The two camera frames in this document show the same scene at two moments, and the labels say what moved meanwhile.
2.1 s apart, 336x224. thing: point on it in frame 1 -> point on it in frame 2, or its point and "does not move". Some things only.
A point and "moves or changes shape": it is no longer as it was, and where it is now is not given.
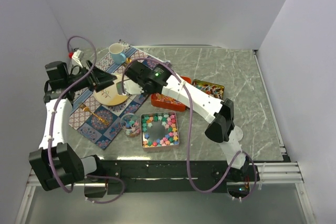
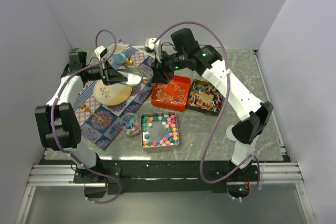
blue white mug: x=115 y=50 does not move
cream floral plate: x=110 y=96 does not move
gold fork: x=86 y=108 does not move
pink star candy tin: x=159 y=129 does not move
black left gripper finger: x=101 y=79 -> x=113 y=75
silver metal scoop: x=119 y=85 moves or changes shape
